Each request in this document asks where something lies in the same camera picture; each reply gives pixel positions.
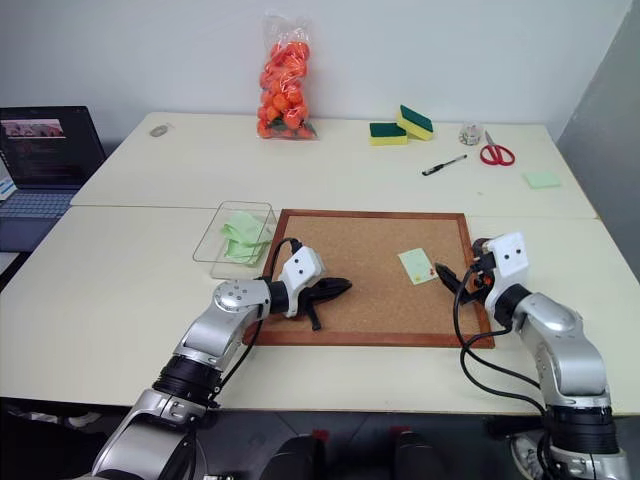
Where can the black pen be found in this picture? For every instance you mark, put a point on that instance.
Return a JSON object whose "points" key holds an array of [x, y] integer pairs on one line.
{"points": [[445, 164]]}

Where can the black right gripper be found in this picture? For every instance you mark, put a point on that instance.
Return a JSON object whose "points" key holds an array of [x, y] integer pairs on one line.
{"points": [[477, 292]]}

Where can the grey table grommet cap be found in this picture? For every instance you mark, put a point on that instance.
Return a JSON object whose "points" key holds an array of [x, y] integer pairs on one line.
{"points": [[159, 131]]}

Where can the clear tape roll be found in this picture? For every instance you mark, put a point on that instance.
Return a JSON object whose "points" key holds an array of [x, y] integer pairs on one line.
{"points": [[470, 134]]}

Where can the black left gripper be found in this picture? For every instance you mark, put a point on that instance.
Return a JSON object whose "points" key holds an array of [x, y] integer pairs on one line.
{"points": [[316, 296]]}

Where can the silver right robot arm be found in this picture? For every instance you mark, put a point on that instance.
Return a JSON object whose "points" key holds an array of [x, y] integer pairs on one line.
{"points": [[565, 340]]}

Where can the dark laptop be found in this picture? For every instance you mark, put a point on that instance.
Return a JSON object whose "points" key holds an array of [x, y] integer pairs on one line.
{"points": [[45, 145]]}

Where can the bag of orange fruits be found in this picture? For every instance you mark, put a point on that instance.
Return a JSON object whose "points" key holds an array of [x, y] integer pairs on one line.
{"points": [[285, 90]]}

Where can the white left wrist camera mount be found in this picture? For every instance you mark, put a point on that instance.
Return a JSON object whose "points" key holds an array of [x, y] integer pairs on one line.
{"points": [[300, 265]]}

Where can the dark rounded shape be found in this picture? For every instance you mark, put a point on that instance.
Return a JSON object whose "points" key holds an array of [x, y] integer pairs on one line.
{"points": [[295, 460], [417, 457]]}

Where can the green sticky note pad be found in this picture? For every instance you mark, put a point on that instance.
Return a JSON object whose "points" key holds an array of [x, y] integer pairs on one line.
{"points": [[541, 180]]}

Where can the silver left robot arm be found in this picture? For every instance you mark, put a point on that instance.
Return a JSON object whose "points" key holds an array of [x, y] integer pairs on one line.
{"points": [[225, 320]]}

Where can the pinned green note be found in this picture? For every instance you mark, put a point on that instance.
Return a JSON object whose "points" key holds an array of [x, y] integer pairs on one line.
{"points": [[414, 261]]}

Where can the clear plastic box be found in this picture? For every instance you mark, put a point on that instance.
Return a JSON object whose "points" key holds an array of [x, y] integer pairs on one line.
{"points": [[210, 240]]}

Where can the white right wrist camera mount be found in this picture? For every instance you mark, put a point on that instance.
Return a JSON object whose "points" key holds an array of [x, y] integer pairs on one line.
{"points": [[510, 262]]}

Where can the wood-framed cork board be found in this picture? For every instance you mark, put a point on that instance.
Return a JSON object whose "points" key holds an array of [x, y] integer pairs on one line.
{"points": [[370, 280]]}

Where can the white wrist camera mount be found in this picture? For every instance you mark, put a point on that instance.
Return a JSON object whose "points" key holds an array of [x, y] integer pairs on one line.
{"points": [[300, 265], [510, 262]]}

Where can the crumpled green note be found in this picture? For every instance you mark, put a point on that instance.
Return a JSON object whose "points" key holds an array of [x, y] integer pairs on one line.
{"points": [[242, 225]]}

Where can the flat green note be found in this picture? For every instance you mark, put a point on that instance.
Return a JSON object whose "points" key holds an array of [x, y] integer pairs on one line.
{"points": [[245, 251]]}

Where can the white shoe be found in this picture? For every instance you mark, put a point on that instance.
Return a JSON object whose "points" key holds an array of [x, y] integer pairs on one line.
{"points": [[525, 452]]}

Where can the yellow green sponge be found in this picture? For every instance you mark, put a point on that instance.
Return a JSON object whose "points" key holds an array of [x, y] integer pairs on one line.
{"points": [[387, 134], [415, 122]]}

